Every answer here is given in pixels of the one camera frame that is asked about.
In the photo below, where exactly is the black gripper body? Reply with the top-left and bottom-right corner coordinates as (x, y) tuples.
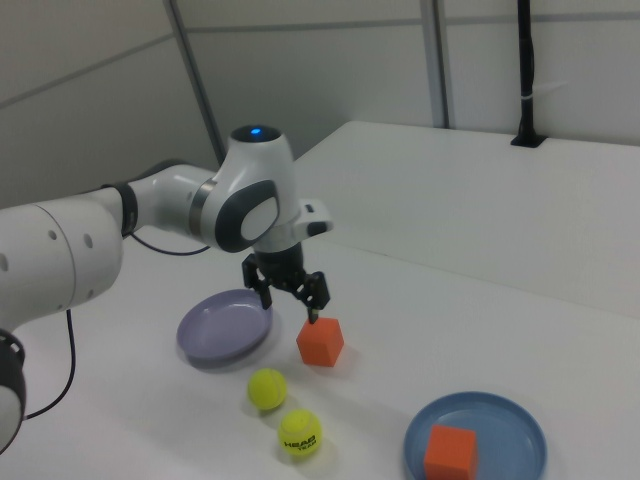
(254, 242), (307, 294)

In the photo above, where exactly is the orange cube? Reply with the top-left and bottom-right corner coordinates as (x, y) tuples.
(295, 316), (346, 369)
(423, 424), (478, 480)

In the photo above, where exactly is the plain yellow tennis ball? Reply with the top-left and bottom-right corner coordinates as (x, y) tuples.
(248, 368), (288, 412)

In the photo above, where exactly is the yellow tennis ball HEAD print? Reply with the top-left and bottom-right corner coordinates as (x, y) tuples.
(277, 409), (321, 456)

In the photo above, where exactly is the purple plate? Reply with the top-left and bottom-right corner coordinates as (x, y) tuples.
(176, 288), (275, 370)

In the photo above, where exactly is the blue plate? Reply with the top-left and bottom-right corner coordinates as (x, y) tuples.
(402, 390), (549, 480)

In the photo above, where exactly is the grey partition post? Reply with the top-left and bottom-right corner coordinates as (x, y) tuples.
(428, 0), (451, 129)
(167, 0), (225, 166)

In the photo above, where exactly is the white cable tie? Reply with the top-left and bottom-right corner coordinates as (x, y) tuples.
(519, 79), (570, 102)

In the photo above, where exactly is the black camera pole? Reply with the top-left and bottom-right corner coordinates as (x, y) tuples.
(509, 0), (547, 149)

